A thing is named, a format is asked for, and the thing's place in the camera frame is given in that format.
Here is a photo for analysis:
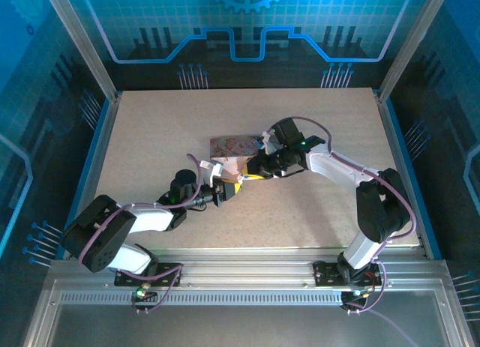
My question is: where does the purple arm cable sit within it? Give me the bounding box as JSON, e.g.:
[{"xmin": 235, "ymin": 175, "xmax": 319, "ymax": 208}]
[
  {"xmin": 77, "ymin": 153, "xmax": 206, "ymax": 268},
  {"xmin": 290, "ymin": 116, "xmax": 419, "ymax": 250}
]

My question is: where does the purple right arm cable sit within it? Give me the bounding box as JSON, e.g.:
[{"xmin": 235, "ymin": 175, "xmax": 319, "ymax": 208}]
[{"xmin": 290, "ymin": 116, "xmax": 419, "ymax": 250}]

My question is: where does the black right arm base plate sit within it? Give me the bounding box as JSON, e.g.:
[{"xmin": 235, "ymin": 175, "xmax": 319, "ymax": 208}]
[{"xmin": 313, "ymin": 260, "xmax": 387, "ymax": 289}]

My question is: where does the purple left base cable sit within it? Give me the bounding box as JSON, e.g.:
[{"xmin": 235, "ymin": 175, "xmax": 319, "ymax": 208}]
[{"xmin": 118, "ymin": 263, "xmax": 184, "ymax": 315}]

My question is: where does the slotted grey cable duct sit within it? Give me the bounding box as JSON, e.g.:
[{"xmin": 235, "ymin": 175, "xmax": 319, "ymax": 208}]
[{"xmin": 59, "ymin": 291, "xmax": 380, "ymax": 304}]

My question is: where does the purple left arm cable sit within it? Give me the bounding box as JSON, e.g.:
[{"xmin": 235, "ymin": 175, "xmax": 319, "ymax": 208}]
[{"xmin": 77, "ymin": 153, "xmax": 206, "ymax": 268}]

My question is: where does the aluminium mounting rail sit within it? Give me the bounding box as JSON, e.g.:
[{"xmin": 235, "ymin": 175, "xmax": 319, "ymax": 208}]
[{"xmin": 44, "ymin": 247, "xmax": 451, "ymax": 290}]

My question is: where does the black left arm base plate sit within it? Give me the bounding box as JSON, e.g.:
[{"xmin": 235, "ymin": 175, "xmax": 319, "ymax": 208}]
[{"xmin": 113, "ymin": 262, "xmax": 184, "ymax": 288}]

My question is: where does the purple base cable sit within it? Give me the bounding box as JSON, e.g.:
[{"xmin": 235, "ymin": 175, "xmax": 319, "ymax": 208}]
[
  {"xmin": 343, "ymin": 260, "xmax": 386, "ymax": 315},
  {"xmin": 118, "ymin": 263, "xmax": 184, "ymax": 315}
]

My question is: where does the aluminium frame post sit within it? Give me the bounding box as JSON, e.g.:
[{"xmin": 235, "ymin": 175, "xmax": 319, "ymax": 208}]
[
  {"xmin": 40, "ymin": 0, "xmax": 123, "ymax": 103},
  {"xmin": 376, "ymin": 0, "xmax": 453, "ymax": 103}
]

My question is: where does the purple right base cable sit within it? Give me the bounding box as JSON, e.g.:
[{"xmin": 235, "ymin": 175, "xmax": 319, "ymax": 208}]
[{"xmin": 343, "ymin": 260, "xmax": 386, "ymax": 315}]

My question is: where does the pink illustrated bag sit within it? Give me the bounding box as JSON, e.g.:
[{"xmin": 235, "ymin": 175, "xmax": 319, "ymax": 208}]
[{"xmin": 208, "ymin": 133, "xmax": 266, "ymax": 197}]

